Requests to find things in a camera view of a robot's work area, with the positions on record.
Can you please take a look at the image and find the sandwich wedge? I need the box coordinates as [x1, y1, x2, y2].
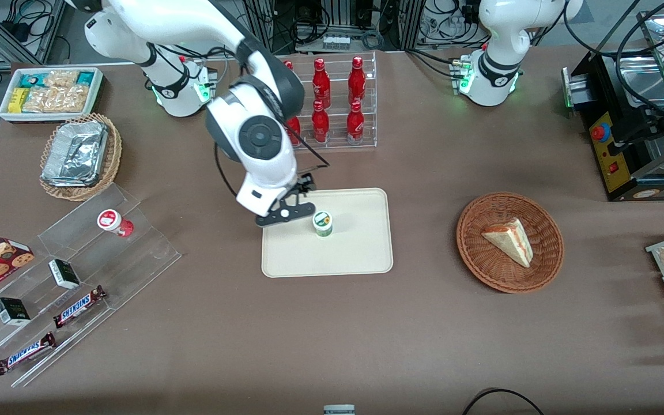
[481, 217, 534, 268]

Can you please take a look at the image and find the light wicker basket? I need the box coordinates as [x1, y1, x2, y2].
[40, 112, 123, 202]

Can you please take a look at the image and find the black floor cable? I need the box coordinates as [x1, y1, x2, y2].
[462, 388, 546, 415]

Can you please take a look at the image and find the clear acrylic bottle rack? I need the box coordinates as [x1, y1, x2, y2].
[283, 51, 378, 149]

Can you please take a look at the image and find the small black box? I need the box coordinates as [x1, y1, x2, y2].
[48, 259, 81, 290]
[0, 297, 31, 327]

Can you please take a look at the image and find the clear rice cracker bag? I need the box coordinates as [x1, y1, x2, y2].
[44, 70, 81, 88]
[22, 86, 59, 113]
[55, 85, 89, 113]

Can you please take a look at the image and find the red gum bottle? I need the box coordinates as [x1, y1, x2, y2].
[97, 209, 134, 238]

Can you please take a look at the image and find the brown wicker basket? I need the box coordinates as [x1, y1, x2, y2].
[456, 192, 565, 294]

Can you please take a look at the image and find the clear acrylic stepped stand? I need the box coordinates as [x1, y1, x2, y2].
[0, 183, 182, 388]

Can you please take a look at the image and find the beige plastic tray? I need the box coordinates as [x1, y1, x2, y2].
[261, 188, 394, 278]

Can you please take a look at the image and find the Snickers chocolate bar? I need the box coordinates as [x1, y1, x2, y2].
[53, 285, 108, 329]
[0, 332, 56, 376]

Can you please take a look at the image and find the yellow snack packet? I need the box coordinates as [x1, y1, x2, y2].
[8, 88, 31, 114]

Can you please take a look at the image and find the white plastic bin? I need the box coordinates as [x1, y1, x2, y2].
[0, 67, 104, 123]

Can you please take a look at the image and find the stack of foil trays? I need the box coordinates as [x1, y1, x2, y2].
[41, 120, 109, 188]

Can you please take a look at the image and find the green gum bottle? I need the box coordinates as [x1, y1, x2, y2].
[312, 211, 334, 238]

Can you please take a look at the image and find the black machine with yellow panel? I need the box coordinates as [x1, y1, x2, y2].
[563, 0, 664, 202]

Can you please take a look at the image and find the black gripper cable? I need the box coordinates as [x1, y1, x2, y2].
[213, 133, 330, 199]

